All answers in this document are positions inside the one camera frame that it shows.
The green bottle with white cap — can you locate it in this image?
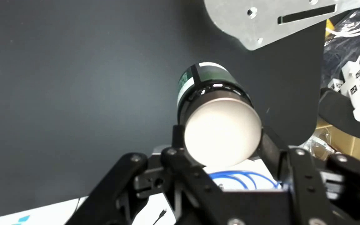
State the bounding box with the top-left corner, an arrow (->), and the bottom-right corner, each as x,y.
176,61 -> 262,167

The blue cable coil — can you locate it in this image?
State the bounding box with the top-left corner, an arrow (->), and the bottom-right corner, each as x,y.
207,170 -> 282,192

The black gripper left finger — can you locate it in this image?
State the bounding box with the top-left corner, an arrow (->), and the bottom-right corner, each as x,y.
65,125 -> 230,225

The silver metal bracket plate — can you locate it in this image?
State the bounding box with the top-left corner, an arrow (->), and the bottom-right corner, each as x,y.
202,0 -> 360,51

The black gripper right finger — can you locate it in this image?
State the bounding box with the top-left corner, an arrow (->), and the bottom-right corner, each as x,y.
256,129 -> 360,225

